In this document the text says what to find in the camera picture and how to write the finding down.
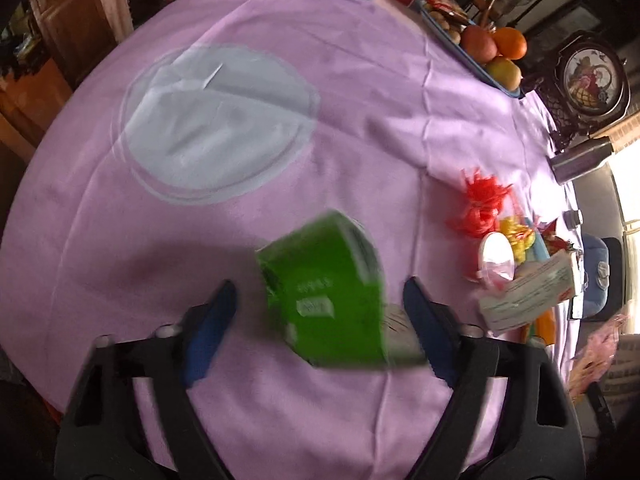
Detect blue fruit tray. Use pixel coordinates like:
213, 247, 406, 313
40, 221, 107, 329
416, 0, 526, 100

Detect round white lid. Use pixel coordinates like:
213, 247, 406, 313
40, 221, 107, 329
475, 231, 517, 292

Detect decorative picture plate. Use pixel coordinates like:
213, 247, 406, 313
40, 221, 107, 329
537, 32, 632, 147

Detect red ribbon decoration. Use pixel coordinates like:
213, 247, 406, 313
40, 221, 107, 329
447, 167, 515, 237

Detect green cardboard box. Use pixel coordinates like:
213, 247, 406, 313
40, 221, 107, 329
255, 210, 432, 372

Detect pale round disc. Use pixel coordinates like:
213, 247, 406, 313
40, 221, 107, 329
120, 44, 321, 206

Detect wooden cabinet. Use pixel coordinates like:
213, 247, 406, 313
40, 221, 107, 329
26, 0, 135, 90

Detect purple tablecloth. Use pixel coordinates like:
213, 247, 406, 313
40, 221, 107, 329
0, 0, 583, 467

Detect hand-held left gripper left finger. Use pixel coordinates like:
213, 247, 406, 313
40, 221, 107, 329
54, 280, 238, 480

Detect blue chair cushion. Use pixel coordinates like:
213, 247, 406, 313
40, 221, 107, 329
570, 234, 625, 322

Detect orange fruit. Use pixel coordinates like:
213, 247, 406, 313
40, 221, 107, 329
493, 27, 529, 61

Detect yellow-green apple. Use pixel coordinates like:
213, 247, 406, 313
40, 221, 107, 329
484, 57, 524, 91

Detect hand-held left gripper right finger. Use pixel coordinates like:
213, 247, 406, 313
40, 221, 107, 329
402, 276, 587, 480

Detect white paper packet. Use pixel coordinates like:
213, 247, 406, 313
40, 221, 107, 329
477, 251, 578, 337

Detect pink plastic bag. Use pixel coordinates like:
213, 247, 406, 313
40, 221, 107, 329
567, 314, 632, 403

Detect red apple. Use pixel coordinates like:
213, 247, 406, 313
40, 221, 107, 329
460, 25, 499, 64

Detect metal cup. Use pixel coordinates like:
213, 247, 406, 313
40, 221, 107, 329
550, 137, 617, 184

